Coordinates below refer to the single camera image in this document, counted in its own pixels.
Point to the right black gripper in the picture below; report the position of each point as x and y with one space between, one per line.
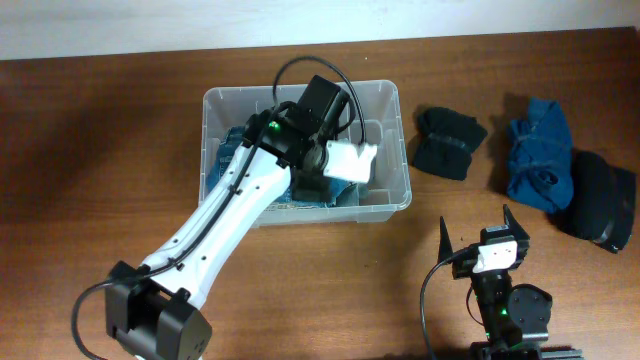
521 239

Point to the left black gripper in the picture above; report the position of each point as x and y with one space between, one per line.
312 185

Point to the light blue jeans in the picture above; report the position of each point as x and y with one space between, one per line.
362 192

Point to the dark blue jeans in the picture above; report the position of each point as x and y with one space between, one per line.
232 139

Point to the blue taped sweater bundle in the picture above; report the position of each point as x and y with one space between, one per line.
539 161

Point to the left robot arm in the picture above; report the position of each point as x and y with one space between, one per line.
153 310

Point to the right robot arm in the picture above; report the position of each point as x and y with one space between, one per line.
514 317

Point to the clear plastic storage bin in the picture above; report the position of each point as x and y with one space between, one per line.
389 188

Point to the small black taped cloth roll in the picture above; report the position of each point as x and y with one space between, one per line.
448 140

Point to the large black taped cloth bundle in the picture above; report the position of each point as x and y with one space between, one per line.
602 210

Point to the black aluminium rail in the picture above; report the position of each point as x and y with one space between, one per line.
550 354

